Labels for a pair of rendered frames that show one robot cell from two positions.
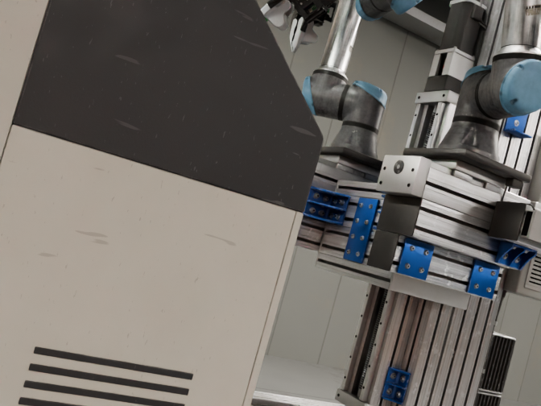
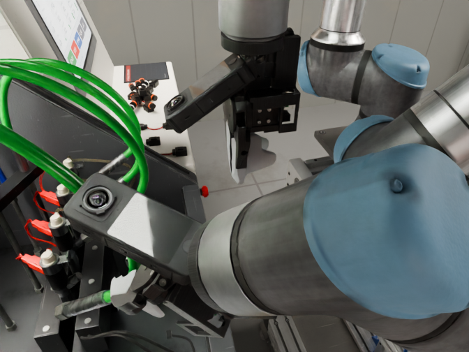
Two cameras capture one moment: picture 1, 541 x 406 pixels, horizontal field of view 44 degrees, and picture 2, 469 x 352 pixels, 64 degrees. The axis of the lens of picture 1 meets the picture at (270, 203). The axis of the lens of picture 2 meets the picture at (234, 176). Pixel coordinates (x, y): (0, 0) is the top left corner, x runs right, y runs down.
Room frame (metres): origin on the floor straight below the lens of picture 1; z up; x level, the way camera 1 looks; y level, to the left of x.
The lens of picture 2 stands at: (1.28, -0.04, 1.55)
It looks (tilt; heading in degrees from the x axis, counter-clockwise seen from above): 38 degrees down; 13
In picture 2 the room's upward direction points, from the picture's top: straight up
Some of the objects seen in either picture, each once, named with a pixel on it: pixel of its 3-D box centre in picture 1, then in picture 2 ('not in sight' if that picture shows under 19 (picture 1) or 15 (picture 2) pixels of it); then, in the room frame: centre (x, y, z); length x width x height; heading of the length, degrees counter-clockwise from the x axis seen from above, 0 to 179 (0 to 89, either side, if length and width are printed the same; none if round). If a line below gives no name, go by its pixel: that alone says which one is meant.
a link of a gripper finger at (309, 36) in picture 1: (307, 36); (254, 160); (1.69, 0.02, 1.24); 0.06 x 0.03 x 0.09; 115
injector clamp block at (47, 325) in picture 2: not in sight; (86, 274); (1.69, 0.36, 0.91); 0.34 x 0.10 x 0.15; 25
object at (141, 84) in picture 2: not in sight; (143, 91); (2.31, 0.49, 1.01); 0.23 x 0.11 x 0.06; 25
